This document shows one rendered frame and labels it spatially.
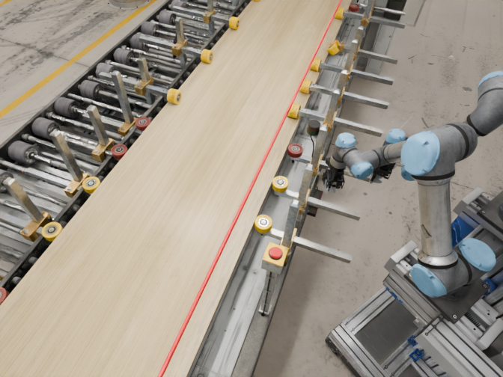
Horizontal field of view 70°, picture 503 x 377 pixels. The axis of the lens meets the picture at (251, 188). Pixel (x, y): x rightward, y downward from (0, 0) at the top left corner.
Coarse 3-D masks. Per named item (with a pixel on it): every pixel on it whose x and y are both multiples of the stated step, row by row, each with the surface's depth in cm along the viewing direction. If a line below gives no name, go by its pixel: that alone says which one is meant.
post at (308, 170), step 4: (308, 164) 157; (308, 168) 156; (312, 168) 156; (304, 172) 158; (308, 172) 157; (312, 172) 157; (304, 176) 160; (308, 176) 159; (304, 180) 162; (308, 180) 161; (304, 184) 164; (308, 184) 163; (300, 188) 167; (304, 188) 166; (300, 192) 169; (304, 192) 168; (300, 196) 171; (304, 196) 170; (300, 200) 174; (304, 200) 173; (300, 216) 183
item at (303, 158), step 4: (300, 156) 195; (304, 156) 195; (308, 156) 195; (296, 160) 196; (300, 160) 196; (304, 160) 195; (308, 160) 194; (320, 164) 192; (324, 164) 192; (324, 168) 194; (348, 176) 192; (352, 176) 191; (364, 180) 190; (368, 180) 189
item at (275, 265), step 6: (270, 246) 120; (276, 246) 120; (282, 246) 120; (282, 252) 119; (264, 258) 117; (270, 258) 117; (282, 258) 117; (264, 264) 119; (270, 264) 118; (276, 264) 116; (282, 264) 116; (270, 270) 121; (276, 270) 119
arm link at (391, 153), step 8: (464, 128) 102; (472, 128) 105; (472, 136) 102; (392, 144) 137; (400, 144) 131; (472, 144) 102; (376, 152) 142; (384, 152) 140; (392, 152) 135; (400, 152) 131; (472, 152) 104; (384, 160) 141; (392, 160) 137; (400, 160) 134
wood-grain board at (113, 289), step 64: (320, 0) 300; (256, 64) 239; (192, 128) 200; (256, 128) 202; (128, 192) 171; (192, 192) 172; (256, 192) 174; (64, 256) 150; (128, 256) 151; (192, 256) 152; (0, 320) 133; (64, 320) 134; (128, 320) 135; (192, 320) 136
